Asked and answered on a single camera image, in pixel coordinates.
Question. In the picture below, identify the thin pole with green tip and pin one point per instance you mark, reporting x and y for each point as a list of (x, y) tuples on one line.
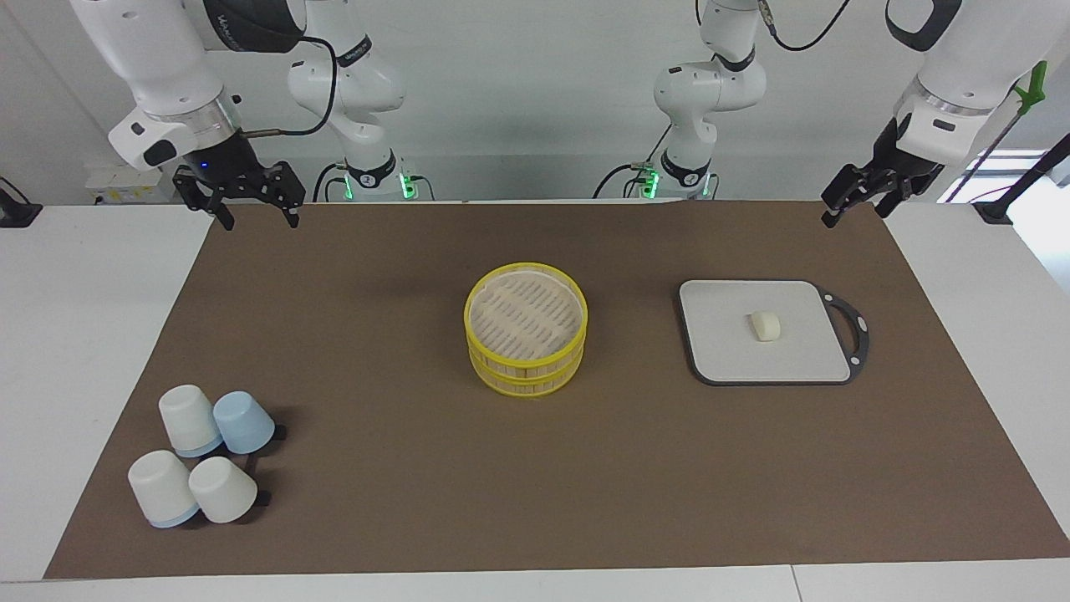
[(1035, 84)]

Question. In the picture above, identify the brown table mat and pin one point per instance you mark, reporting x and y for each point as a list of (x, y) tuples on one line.
[(418, 468)]

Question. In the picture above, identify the grey cutting board black rim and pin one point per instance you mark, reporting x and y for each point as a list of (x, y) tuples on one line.
[(736, 351)]

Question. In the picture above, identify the black clamp with pole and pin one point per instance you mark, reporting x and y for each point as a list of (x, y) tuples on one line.
[(1024, 180)]

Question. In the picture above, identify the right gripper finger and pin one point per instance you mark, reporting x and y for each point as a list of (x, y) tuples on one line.
[(286, 188), (201, 188)]

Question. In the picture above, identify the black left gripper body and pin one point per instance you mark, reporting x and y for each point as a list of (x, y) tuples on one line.
[(899, 167)]

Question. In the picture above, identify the plain white plastic cup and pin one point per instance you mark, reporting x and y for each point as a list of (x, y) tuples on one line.
[(221, 492)]

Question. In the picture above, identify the yellow bamboo steamer tier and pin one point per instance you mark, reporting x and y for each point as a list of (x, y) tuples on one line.
[(525, 313), (527, 383)]

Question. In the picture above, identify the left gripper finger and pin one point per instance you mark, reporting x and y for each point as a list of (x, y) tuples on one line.
[(890, 199), (848, 188)]

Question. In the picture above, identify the black table clamp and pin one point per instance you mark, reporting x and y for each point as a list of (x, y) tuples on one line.
[(18, 213)]

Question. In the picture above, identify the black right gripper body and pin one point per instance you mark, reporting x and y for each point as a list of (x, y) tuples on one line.
[(219, 159)]

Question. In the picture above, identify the white steamed bun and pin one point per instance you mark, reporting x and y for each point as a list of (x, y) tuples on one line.
[(766, 326)]

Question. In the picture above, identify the white cup with blue rim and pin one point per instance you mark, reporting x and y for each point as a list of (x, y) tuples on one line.
[(160, 489), (188, 418)]

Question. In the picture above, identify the light blue plastic cup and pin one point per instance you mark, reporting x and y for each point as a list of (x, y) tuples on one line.
[(244, 422)]

